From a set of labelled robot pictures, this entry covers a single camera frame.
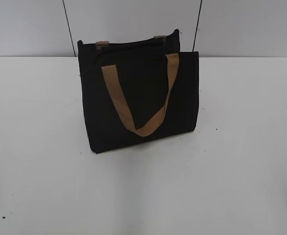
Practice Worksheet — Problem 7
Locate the black tote bag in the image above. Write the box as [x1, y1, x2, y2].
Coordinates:
[78, 29, 199, 154]

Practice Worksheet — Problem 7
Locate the tan front bag handle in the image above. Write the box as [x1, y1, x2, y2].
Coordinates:
[101, 53, 179, 137]

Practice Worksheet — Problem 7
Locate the tan bag handle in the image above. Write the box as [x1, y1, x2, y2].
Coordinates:
[101, 53, 179, 137]
[95, 35, 167, 49]

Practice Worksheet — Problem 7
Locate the tan rear bag handle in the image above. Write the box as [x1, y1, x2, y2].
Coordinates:
[95, 35, 167, 49]

